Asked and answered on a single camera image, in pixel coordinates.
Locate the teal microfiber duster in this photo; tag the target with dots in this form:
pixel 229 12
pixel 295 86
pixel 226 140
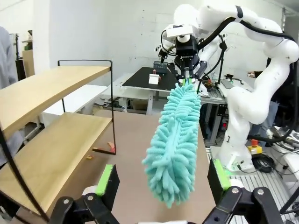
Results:
pixel 177 140

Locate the yellow emergency stop button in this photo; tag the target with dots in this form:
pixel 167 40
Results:
pixel 255 147

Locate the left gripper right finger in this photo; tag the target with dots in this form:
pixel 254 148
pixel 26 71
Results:
pixel 217 179

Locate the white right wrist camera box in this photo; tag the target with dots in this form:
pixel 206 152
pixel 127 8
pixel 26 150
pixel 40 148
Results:
pixel 178 32

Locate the two-tier wood metal shelf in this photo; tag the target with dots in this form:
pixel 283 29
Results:
pixel 56 144

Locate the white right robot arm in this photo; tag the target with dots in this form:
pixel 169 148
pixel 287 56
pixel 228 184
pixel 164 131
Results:
pixel 245 105

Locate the dark crate box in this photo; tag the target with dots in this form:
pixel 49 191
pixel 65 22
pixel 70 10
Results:
pixel 160 67

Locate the person in grey hoodie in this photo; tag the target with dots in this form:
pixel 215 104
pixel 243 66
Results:
pixel 5 58

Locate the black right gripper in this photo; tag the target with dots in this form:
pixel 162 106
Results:
pixel 187 52

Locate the large white desk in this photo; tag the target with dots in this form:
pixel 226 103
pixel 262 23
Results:
pixel 74 98

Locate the black top table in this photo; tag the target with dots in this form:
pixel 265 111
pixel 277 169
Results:
pixel 149 79

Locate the aluminium frame workbench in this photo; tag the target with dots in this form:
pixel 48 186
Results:
pixel 215 109

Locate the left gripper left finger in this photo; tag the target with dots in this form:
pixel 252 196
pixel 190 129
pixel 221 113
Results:
pixel 109 184

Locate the yellow paper scrap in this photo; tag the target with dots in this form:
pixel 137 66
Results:
pixel 90 157

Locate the small white red object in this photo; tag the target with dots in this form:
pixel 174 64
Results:
pixel 154 78

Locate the pointed red paper scrap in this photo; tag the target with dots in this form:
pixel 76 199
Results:
pixel 111 146

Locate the brown cardboard panel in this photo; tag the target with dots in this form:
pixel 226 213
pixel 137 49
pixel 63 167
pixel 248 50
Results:
pixel 28 63

